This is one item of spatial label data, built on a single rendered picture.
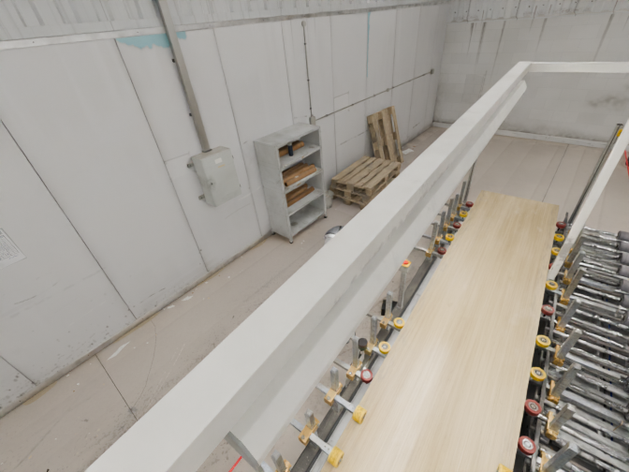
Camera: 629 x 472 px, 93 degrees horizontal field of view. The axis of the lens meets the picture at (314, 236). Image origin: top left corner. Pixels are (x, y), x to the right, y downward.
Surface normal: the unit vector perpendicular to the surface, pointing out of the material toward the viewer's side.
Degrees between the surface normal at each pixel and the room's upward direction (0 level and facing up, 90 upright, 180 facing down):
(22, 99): 90
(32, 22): 90
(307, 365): 61
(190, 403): 0
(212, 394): 0
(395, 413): 0
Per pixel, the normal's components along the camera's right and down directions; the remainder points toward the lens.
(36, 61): 0.76, 0.33
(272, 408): 0.66, -0.14
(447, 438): -0.08, -0.80
